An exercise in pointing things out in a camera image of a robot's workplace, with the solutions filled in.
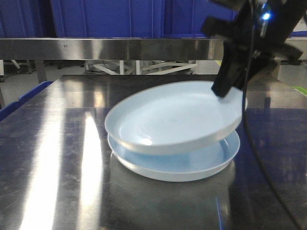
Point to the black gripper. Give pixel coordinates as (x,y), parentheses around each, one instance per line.
(260,29)

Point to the light blue plate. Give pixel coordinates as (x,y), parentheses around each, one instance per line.
(184,167)
(174,118)

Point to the blue shelf crate middle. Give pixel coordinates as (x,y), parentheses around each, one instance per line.
(134,18)

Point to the blue shelf crate left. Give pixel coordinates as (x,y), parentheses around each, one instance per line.
(26,18)

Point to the blue floor crate far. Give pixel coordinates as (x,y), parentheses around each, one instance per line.
(34,91)

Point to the blue floor crate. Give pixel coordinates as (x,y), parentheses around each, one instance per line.
(34,91)
(10,108)

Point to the blue floor crate near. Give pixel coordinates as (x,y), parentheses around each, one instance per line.
(10,108)

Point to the white metal table frame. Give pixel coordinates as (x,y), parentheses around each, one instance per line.
(138,67)

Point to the stainless steel shelf frame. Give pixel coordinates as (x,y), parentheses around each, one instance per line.
(40,49)

